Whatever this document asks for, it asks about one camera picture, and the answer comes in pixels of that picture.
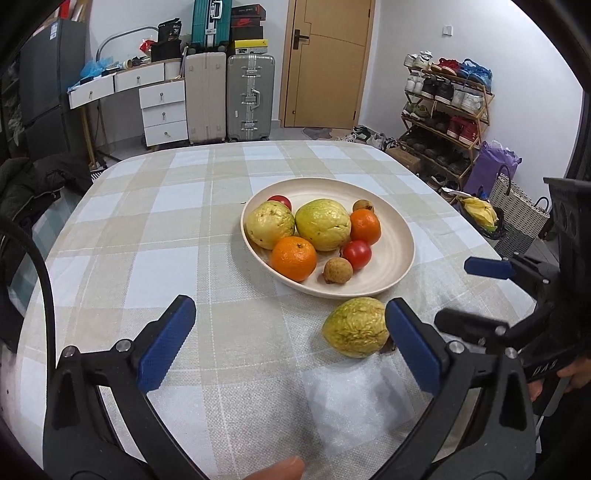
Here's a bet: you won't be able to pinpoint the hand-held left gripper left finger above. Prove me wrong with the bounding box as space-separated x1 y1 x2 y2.
42 295 213 480

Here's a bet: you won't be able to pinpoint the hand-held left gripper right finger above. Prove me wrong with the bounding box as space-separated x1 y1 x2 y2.
369 298 539 480

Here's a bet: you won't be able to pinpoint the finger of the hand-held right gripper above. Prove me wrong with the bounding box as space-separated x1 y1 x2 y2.
434 302 555 356
464 253 559 296

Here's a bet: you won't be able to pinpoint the wrinkled yellow guava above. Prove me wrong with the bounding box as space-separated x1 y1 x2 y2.
322 296 391 359

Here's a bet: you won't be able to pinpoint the beige round plate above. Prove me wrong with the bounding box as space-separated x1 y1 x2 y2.
240 178 416 298

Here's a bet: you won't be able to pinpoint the small orange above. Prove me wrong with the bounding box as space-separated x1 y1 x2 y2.
349 209 382 246

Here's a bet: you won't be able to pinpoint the large orange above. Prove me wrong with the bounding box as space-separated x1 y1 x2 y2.
270 236 318 283

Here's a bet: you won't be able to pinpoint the green-patched yellow guava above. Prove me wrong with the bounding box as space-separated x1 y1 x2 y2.
294 198 352 252

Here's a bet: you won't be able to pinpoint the smooth pale yellow guava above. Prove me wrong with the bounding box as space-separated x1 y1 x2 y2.
245 200 296 250

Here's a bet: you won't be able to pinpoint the person's right forearm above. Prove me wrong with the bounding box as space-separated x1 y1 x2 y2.
536 388 591 480

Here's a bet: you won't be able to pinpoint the person's right hand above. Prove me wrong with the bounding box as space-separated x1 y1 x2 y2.
529 353 591 403

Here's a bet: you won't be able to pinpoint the person's left hand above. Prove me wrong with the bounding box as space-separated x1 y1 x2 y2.
240 455 305 480

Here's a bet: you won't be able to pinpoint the yellow plastic bag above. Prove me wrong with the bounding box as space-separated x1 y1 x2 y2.
462 196 499 232

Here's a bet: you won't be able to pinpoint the grey wicker basket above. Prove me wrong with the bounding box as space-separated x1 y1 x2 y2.
488 165 551 257

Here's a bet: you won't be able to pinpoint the beige checked tablecloth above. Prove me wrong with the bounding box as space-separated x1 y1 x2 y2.
16 140 539 480

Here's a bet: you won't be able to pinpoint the purple bag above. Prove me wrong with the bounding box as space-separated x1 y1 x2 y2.
464 141 522 197

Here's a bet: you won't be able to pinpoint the cardboard box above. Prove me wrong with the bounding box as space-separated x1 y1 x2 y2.
385 147 422 171

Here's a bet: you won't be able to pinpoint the scattered sneakers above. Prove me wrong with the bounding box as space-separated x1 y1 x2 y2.
348 124 398 151

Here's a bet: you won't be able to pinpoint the shoe rack with shoes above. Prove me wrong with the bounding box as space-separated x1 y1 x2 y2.
402 51 494 181

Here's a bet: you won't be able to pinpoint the dark jacket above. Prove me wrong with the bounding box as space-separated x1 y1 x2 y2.
0 154 95 278

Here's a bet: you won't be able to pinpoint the white desk with drawers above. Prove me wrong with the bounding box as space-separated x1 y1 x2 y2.
68 60 189 148

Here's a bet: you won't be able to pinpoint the beige suitcase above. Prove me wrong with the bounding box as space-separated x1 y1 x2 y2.
185 52 228 146

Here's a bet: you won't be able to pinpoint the wooden door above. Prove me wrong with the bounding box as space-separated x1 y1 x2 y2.
279 0 376 130

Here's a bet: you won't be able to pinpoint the grey suitcase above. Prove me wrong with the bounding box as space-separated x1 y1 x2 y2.
226 53 276 143

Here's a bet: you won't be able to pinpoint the blue plastic bag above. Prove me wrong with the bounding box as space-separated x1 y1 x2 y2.
81 56 116 79

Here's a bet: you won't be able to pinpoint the yellow shoe box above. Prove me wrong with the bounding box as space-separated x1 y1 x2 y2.
234 39 269 56

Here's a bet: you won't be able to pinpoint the black snack bag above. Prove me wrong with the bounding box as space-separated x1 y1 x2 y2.
157 17 183 44

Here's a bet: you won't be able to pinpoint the curved grey desk lamp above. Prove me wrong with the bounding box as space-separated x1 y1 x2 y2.
98 27 160 63

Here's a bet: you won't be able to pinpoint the teal suitcase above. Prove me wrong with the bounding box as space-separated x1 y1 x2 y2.
191 0 233 51

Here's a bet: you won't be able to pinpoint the black red shoe box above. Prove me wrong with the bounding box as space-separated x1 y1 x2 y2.
230 4 267 26

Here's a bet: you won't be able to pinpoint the black cable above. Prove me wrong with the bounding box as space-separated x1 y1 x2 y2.
0 220 57 365

